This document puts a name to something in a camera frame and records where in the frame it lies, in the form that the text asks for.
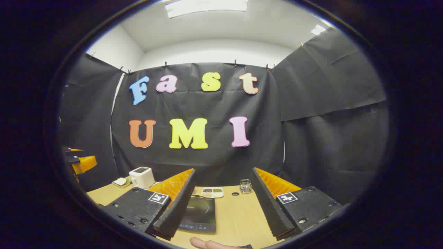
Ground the black backdrop cloth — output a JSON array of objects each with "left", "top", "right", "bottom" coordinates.
[{"left": 59, "top": 28, "right": 390, "bottom": 204}]

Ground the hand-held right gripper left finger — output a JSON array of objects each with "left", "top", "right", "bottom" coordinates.
[{"left": 102, "top": 168, "right": 196, "bottom": 241}]

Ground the white divided seasoning tray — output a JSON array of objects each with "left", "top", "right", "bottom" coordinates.
[{"left": 201, "top": 187, "right": 224, "bottom": 199}]

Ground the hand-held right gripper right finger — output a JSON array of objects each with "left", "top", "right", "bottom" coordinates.
[{"left": 252, "top": 167, "right": 343, "bottom": 241}]

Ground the white toaster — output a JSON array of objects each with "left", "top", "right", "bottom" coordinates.
[{"left": 129, "top": 167, "right": 155, "bottom": 189}]

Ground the black induction cooktop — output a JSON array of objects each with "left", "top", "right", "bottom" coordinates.
[{"left": 178, "top": 196, "right": 216, "bottom": 233}]

